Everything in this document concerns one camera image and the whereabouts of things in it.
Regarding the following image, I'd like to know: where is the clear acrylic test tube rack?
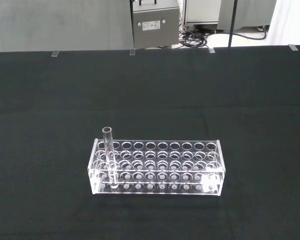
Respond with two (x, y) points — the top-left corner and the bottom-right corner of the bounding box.
(86, 138), (226, 196)

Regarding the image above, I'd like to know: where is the black bench cloth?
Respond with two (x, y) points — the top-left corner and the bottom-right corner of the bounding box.
(0, 44), (300, 240)

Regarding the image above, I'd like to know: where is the grey metal cabinet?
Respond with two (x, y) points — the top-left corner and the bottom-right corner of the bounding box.
(129, 0), (182, 50)

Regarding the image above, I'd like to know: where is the white cabinet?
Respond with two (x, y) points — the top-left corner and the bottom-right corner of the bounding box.
(183, 0), (221, 27)

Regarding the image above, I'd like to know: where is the black tripod pole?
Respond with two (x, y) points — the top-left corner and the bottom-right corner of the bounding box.
(227, 0), (239, 48)

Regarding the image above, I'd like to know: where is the white board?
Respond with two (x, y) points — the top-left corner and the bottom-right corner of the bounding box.
(266, 0), (300, 46)

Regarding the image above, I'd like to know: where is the black coiled cable bundle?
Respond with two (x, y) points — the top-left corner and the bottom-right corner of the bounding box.
(179, 24), (209, 48)

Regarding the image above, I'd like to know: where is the black floor cable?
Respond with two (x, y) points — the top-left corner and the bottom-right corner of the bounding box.
(236, 24), (269, 41)

